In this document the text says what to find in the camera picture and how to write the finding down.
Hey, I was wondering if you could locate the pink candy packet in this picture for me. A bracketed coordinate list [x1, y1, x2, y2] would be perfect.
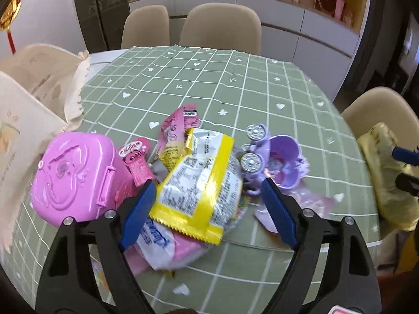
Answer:
[117, 137, 155, 188]

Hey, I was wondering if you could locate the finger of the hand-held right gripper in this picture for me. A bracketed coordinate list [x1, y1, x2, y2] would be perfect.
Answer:
[393, 147, 419, 165]
[395, 173, 419, 197]

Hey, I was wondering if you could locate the purple toy roller skate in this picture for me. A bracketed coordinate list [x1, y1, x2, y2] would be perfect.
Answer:
[240, 124, 310, 195]

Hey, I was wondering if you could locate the white base cabinet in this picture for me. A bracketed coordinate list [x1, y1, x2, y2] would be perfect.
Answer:
[129, 0, 359, 58]

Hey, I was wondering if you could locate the wrapped flower bouquet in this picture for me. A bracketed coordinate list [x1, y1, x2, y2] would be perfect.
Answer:
[312, 0, 356, 28]

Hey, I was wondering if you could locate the pink toy box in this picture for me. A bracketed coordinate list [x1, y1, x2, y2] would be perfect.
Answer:
[30, 132, 138, 229]

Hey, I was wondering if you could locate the dark glass cabinet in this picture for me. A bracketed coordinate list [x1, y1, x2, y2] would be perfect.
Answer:
[71, 0, 130, 51]

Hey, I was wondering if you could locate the red gold hanging ornament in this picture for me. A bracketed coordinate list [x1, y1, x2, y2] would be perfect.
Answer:
[0, 0, 22, 54]

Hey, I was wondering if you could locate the beige dining chair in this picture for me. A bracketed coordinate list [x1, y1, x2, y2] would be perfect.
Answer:
[121, 5, 171, 49]
[178, 3, 262, 56]
[340, 87, 414, 144]

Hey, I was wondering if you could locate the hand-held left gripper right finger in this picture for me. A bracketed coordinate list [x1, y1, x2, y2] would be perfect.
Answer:
[261, 177, 382, 314]

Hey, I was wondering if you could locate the pink yellow snack packet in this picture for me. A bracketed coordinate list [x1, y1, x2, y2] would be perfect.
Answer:
[158, 104, 201, 172]

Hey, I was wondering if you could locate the yellow bordered snack packet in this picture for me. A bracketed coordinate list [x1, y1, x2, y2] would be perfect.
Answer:
[149, 127, 244, 246]

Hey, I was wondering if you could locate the beige mesh food cover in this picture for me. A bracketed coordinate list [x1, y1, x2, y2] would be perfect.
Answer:
[0, 43, 91, 256]

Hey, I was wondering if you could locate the yellow trash bag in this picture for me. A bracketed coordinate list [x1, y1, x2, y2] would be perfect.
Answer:
[357, 122, 418, 233]

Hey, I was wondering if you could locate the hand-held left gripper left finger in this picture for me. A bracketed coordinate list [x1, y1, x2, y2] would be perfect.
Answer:
[35, 180, 157, 314]

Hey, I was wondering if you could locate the clear purple wrapper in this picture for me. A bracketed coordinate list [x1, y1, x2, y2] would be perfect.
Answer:
[253, 183, 335, 233]

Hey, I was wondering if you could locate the green checkered tablecloth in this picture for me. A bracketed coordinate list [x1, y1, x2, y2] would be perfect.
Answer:
[0, 46, 382, 314]

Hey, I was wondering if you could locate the white pink snack packet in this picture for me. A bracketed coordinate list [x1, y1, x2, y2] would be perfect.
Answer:
[124, 214, 205, 273]

